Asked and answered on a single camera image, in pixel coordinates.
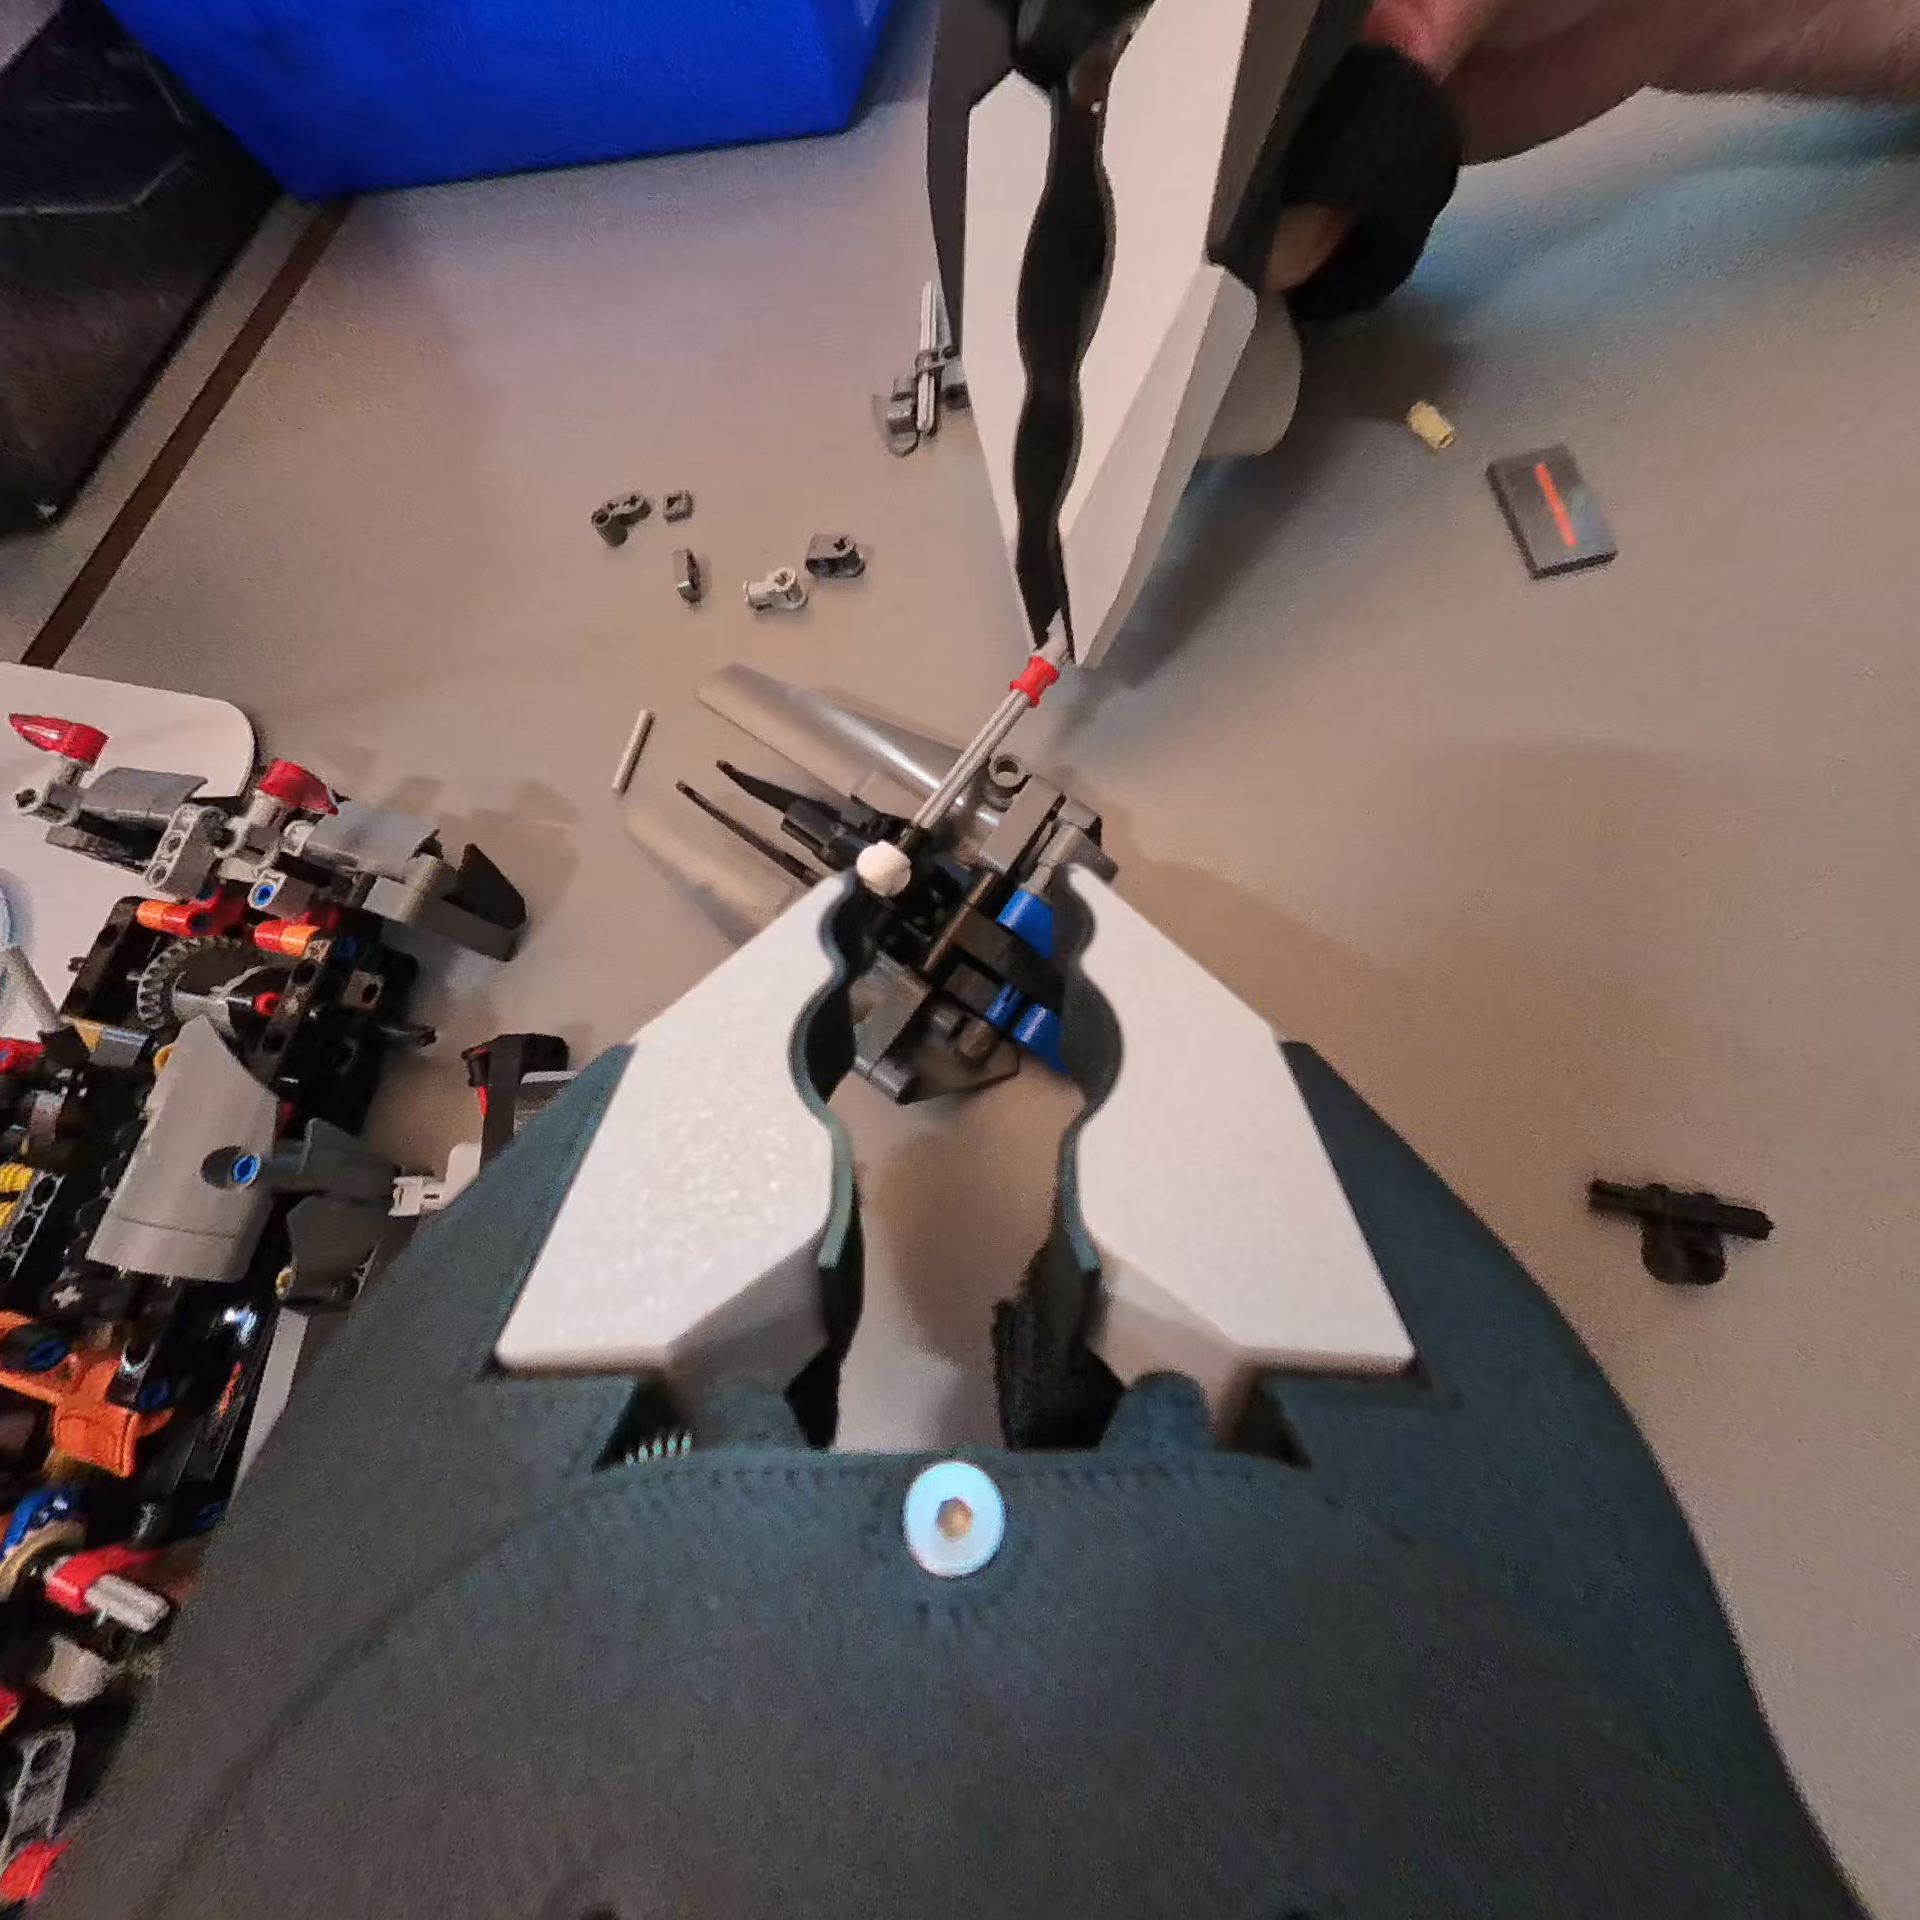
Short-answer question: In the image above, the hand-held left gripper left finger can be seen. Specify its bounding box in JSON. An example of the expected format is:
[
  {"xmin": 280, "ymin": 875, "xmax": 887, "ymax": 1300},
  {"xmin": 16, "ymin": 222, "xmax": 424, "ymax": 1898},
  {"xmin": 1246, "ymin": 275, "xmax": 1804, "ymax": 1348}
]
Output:
[{"xmin": 494, "ymin": 875, "xmax": 867, "ymax": 1450}]

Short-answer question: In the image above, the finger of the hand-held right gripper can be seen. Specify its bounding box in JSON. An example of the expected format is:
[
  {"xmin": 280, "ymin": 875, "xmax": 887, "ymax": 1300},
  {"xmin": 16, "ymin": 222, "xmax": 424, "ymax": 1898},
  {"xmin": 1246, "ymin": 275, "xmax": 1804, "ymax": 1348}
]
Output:
[
  {"xmin": 960, "ymin": 68, "xmax": 1076, "ymax": 635},
  {"xmin": 1055, "ymin": 0, "xmax": 1327, "ymax": 672}
]

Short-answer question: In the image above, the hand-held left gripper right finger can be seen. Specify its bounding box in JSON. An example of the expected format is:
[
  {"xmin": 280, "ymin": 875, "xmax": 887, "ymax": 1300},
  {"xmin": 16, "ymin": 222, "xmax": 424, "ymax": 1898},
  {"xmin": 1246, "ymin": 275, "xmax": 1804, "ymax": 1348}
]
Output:
[{"xmin": 988, "ymin": 868, "xmax": 1420, "ymax": 1450}]

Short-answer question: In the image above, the grey black lego subassembly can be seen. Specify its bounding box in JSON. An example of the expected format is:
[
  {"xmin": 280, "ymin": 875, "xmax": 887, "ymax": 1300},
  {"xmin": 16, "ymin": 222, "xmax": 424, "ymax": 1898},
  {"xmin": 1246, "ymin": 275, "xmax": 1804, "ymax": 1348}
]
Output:
[{"xmin": 621, "ymin": 661, "xmax": 1120, "ymax": 1105}]

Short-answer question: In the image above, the metal axle with red bush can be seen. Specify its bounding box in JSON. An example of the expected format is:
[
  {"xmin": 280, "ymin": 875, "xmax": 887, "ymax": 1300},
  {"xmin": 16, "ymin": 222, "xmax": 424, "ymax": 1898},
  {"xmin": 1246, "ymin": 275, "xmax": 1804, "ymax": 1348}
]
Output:
[{"xmin": 901, "ymin": 621, "xmax": 1076, "ymax": 848}]

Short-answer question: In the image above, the person's right forearm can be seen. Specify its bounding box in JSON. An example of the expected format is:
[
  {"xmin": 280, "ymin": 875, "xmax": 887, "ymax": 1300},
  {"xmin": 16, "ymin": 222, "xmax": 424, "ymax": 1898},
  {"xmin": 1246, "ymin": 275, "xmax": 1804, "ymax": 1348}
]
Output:
[{"xmin": 1641, "ymin": 0, "xmax": 1920, "ymax": 113}]

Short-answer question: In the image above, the black grey lego module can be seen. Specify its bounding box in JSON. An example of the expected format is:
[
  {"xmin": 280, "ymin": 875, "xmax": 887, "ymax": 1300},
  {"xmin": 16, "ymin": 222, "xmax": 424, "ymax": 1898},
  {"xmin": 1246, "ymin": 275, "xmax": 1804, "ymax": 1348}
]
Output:
[{"xmin": 390, "ymin": 1033, "xmax": 570, "ymax": 1219}]

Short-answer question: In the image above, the black T-shaped lego pin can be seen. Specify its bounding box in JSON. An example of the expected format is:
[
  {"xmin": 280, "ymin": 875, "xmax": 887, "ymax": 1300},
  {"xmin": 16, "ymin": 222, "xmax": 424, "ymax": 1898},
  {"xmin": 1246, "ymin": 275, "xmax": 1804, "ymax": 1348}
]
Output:
[{"xmin": 1588, "ymin": 1175, "xmax": 1776, "ymax": 1291}]

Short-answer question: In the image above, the partly built lego car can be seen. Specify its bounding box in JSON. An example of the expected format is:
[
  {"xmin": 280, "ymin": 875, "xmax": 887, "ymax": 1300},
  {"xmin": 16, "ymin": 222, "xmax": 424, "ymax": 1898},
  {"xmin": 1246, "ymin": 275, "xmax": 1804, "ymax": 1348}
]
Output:
[{"xmin": 0, "ymin": 712, "xmax": 528, "ymax": 1906}]

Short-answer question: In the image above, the person's right hand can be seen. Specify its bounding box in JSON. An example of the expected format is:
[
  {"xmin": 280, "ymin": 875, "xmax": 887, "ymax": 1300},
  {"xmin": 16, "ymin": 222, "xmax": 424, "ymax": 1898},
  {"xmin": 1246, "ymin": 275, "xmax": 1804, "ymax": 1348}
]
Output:
[{"xmin": 1366, "ymin": 0, "xmax": 1653, "ymax": 168}]

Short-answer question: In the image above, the dark tile with orange stripe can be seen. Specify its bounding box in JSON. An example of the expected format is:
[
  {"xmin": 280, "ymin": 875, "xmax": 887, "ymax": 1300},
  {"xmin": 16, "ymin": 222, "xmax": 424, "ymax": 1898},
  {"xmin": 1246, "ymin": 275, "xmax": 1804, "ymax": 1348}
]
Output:
[{"xmin": 1487, "ymin": 444, "xmax": 1622, "ymax": 582}]

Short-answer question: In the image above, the blue plastic bin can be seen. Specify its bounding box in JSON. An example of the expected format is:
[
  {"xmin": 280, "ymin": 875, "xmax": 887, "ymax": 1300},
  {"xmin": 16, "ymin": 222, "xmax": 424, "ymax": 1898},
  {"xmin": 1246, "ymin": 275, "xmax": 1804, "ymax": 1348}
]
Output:
[{"xmin": 104, "ymin": 0, "xmax": 901, "ymax": 201}]

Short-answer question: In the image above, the grey lego frame assembly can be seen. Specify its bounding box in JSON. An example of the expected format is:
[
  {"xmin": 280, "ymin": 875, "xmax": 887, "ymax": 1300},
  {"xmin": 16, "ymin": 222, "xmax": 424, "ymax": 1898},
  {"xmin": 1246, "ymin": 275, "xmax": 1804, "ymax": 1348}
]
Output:
[{"xmin": 872, "ymin": 282, "xmax": 974, "ymax": 462}]

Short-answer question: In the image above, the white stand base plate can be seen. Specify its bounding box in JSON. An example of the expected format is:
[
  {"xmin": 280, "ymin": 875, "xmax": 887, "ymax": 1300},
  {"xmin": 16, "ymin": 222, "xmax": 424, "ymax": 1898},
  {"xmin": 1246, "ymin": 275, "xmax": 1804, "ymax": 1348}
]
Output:
[{"xmin": 0, "ymin": 661, "xmax": 260, "ymax": 1022}]

